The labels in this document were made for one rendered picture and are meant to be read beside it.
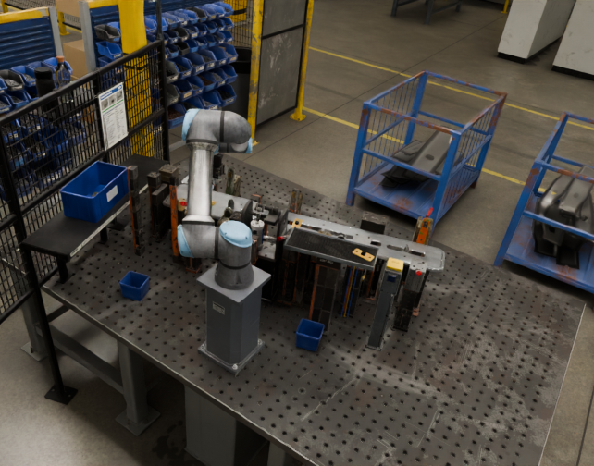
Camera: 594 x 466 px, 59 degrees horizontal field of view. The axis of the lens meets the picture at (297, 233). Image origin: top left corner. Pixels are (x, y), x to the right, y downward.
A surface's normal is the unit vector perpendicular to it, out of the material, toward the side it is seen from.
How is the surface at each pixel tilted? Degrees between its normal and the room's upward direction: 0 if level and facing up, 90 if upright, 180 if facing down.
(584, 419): 0
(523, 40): 90
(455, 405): 0
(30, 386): 0
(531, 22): 90
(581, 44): 90
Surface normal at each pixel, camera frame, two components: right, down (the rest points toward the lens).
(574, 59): -0.54, 0.44
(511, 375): 0.10, -0.81
